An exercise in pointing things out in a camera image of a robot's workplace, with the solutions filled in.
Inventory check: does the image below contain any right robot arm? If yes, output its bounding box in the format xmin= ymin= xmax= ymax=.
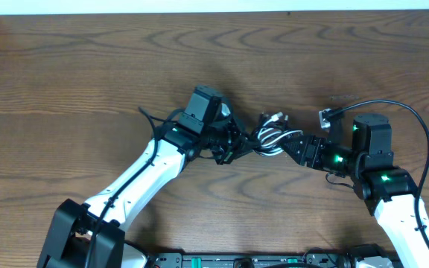
xmin=281 ymin=113 xmax=429 ymax=267

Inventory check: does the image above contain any white cable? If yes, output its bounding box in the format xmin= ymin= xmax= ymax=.
xmin=255 ymin=111 xmax=304 ymax=156

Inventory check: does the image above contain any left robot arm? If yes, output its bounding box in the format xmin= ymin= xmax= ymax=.
xmin=37 ymin=85 xmax=259 ymax=267

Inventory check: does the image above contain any left camera cable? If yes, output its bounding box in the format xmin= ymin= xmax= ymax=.
xmin=83 ymin=106 xmax=185 ymax=268

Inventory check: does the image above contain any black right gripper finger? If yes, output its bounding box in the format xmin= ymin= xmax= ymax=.
xmin=280 ymin=135 xmax=305 ymax=153
xmin=283 ymin=147 xmax=304 ymax=166

